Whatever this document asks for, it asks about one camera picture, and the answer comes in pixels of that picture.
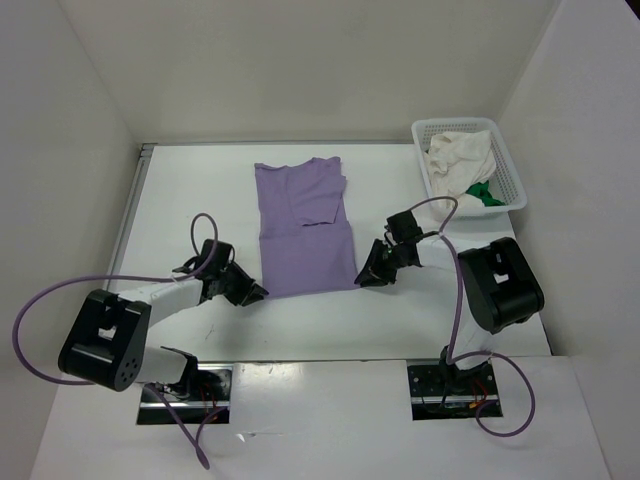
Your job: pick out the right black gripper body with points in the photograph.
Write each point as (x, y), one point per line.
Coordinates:
(385, 263)

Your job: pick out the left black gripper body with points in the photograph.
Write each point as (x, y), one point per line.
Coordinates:
(235, 285)

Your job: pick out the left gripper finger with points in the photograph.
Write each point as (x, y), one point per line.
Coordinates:
(238, 279)
(249, 296)

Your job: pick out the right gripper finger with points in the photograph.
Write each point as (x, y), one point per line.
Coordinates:
(368, 278)
(374, 260)

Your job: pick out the purple t-shirt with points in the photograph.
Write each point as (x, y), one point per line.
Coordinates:
(306, 241)

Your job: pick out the cream white t-shirt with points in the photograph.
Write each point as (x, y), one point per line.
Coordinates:
(455, 160)

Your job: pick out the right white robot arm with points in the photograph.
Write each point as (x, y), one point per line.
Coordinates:
(495, 289)

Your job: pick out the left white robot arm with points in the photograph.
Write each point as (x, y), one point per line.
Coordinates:
(107, 344)

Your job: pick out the green t-shirt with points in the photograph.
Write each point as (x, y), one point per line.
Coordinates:
(481, 191)

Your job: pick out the white plastic basket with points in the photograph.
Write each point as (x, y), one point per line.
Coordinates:
(504, 184)

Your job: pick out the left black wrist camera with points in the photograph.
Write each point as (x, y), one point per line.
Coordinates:
(214, 257)

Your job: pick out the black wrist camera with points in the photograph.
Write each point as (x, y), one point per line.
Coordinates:
(214, 257)
(403, 227)

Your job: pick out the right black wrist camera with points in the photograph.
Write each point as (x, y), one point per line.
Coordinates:
(403, 227)

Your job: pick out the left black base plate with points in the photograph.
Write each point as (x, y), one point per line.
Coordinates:
(208, 396)

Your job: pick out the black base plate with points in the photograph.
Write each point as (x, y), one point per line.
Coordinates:
(208, 396)
(441, 392)

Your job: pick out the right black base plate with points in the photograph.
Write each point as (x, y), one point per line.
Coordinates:
(441, 392)

